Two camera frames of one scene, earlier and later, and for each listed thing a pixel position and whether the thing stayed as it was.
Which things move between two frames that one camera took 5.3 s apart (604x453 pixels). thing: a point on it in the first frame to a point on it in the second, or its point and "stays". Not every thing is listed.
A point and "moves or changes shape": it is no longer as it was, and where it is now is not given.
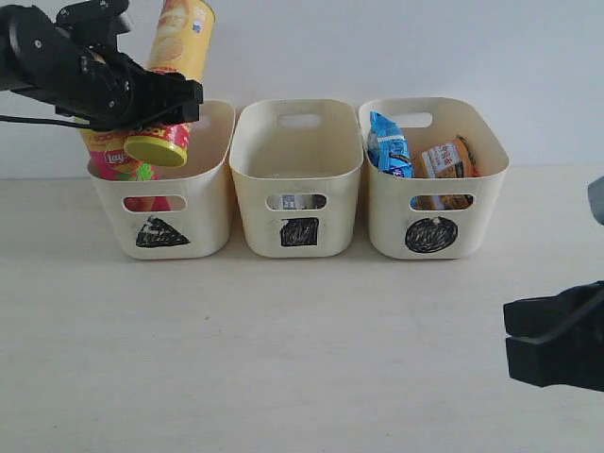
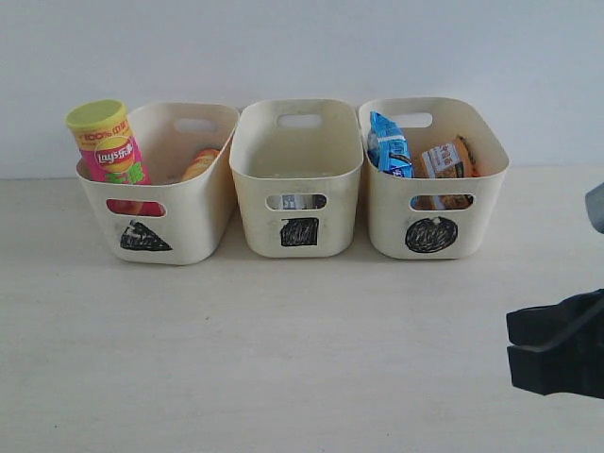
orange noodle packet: [455, 159] stays
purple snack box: [318, 201] stays
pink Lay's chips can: [109, 159] moves or changes shape
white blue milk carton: [294, 202] stays
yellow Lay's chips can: [181, 43] to [200, 162]
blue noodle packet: [388, 150] stays
